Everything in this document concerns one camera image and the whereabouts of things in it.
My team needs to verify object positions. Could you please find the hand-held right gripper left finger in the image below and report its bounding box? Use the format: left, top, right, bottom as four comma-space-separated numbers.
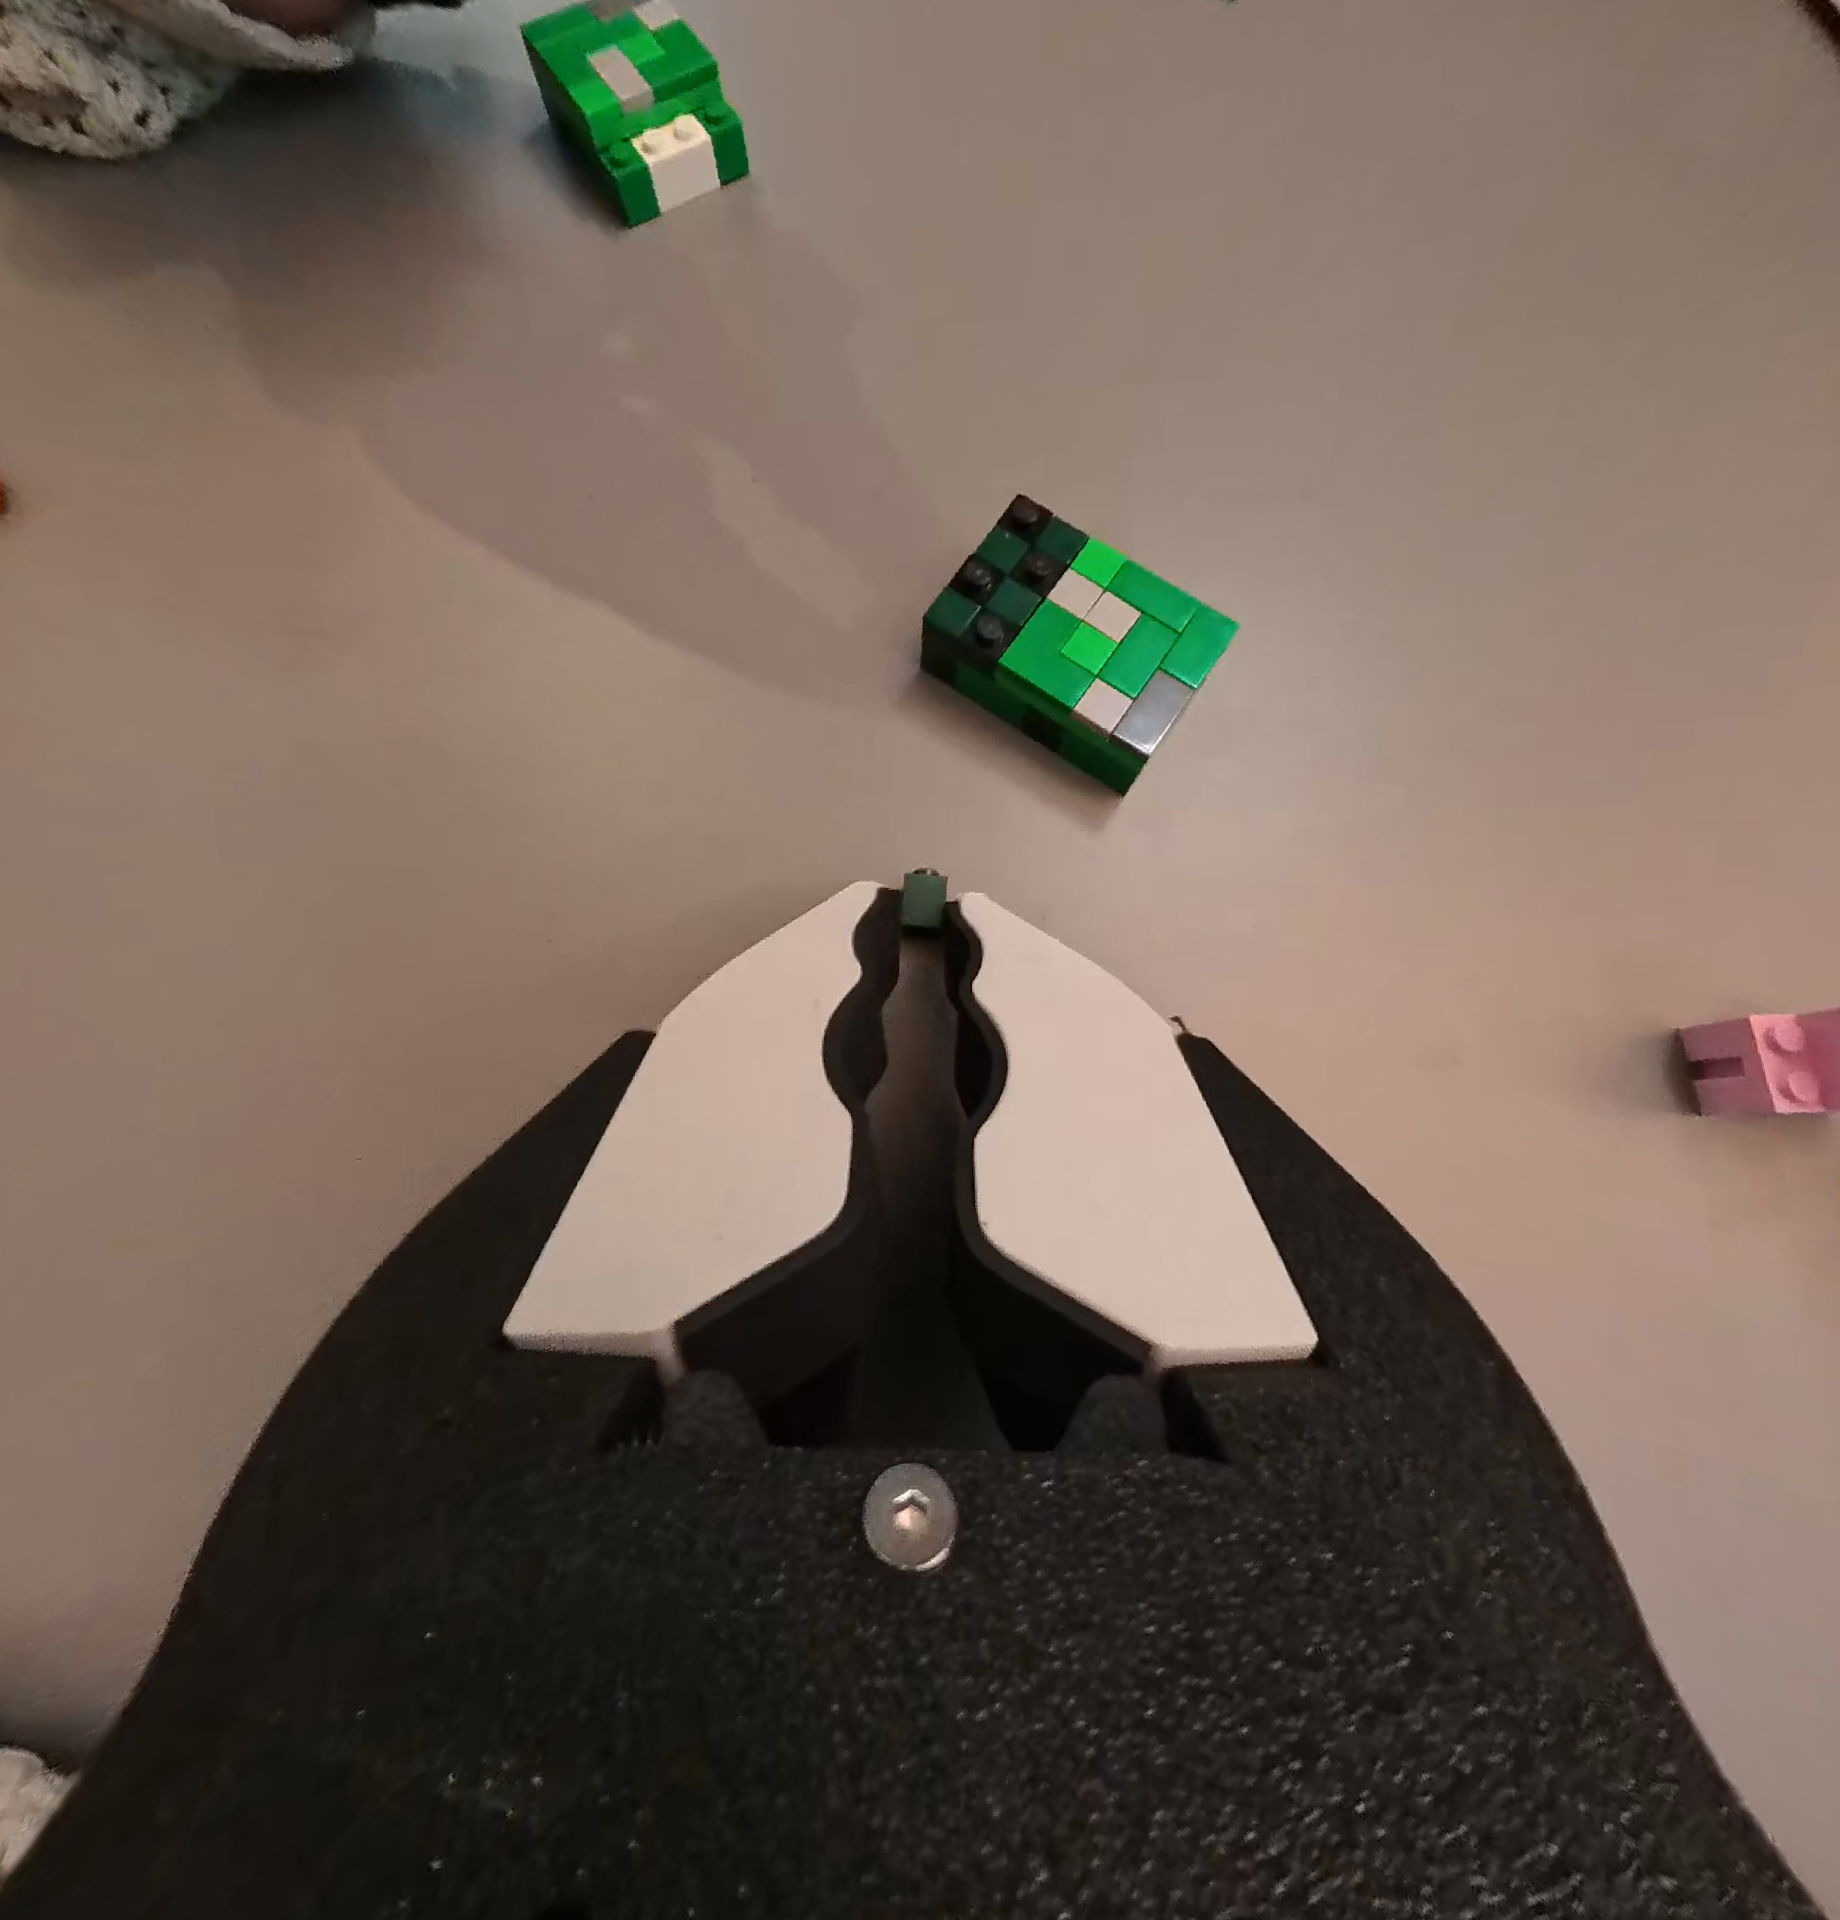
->
500, 882, 901, 1449

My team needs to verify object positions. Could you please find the person's left forearm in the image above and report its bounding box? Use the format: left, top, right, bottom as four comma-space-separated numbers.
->
0, 0, 365, 158

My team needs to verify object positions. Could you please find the green lego cube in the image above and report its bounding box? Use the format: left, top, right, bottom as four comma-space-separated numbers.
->
918, 493, 1241, 797
519, 0, 752, 228

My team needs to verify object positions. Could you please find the pink lego pig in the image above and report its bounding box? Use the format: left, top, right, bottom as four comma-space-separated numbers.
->
1675, 1002, 1840, 1118

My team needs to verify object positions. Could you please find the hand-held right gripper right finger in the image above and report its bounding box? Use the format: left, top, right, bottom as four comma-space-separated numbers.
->
939, 892, 1324, 1455

